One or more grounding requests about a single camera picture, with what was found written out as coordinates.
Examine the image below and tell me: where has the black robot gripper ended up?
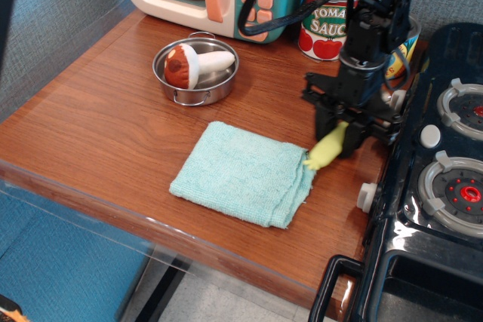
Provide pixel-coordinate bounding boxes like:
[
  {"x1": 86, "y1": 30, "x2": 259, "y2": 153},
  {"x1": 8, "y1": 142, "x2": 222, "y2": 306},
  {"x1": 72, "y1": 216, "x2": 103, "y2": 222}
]
[{"x1": 302, "y1": 53, "x2": 402, "y2": 158}]

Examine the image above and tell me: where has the spoon with yellow-green handle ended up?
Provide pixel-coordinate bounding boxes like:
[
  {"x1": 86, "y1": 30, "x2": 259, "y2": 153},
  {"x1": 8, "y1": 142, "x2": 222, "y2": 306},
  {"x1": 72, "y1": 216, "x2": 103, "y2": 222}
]
[{"x1": 303, "y1": 121, "x2": 349, "y2": 170}]

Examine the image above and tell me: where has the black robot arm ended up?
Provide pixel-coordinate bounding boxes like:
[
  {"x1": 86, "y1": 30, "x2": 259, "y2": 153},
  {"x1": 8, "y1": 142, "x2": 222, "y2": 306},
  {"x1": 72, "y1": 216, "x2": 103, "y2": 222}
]
[{"x1": 303, "y1": 0, "x2": 412, "y2": 158}]

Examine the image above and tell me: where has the orange plush toy corner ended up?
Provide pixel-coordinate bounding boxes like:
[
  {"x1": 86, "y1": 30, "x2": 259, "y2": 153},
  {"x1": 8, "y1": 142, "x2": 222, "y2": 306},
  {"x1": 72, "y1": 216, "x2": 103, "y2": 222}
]
[{"x1": 0, "y1": 295, "x2": 29, "y2": 322}]

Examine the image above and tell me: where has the pineapple slices can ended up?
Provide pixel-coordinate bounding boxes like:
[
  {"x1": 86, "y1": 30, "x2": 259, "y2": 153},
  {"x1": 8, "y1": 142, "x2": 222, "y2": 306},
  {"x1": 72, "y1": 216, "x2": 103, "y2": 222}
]
[{"x1": 386, "y1": 14, "x2": 421, "y2": 81}]

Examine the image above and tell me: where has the tomato sauce can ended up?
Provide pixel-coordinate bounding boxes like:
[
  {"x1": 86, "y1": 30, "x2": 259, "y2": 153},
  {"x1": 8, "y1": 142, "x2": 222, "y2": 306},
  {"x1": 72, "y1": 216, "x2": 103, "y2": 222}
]
[{"x1": 298, "y1": 0, "x2": 347, "y2": 61}]

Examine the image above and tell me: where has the light blue folded towel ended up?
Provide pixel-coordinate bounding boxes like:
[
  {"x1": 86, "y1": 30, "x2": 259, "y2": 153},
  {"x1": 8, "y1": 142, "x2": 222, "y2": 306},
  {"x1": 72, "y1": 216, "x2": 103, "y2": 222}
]
[{"x1": 169, "y1": 121, "x2": 315, "y2": 229}]

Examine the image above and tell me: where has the small steel pot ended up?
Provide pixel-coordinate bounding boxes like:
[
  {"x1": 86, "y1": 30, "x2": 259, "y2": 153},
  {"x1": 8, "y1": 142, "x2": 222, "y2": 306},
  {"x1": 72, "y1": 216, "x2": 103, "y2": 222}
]
[{"x1": 152, "y1": 32, "x2": 239, "y2": 106}]

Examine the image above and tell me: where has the black toy stove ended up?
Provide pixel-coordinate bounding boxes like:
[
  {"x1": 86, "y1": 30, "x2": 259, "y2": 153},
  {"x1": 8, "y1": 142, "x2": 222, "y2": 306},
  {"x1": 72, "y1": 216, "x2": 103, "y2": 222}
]
[{"x1": 309, "y1": 23, "x2": 482, "y2": 321}]

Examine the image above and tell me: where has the plush brown mushroom toy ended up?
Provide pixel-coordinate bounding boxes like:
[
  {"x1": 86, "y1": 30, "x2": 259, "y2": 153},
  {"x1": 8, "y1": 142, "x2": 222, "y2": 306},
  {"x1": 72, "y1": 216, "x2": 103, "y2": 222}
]
[{"x1": 164, "y1": 43, "x2": 235, "y2": 90}]

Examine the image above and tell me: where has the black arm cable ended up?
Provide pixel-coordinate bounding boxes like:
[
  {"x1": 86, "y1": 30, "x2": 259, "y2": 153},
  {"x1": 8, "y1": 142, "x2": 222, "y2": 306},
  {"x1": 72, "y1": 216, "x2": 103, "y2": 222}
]
[{"x1": 237, "y1": 0, "x2": 412, "y2": 93}]

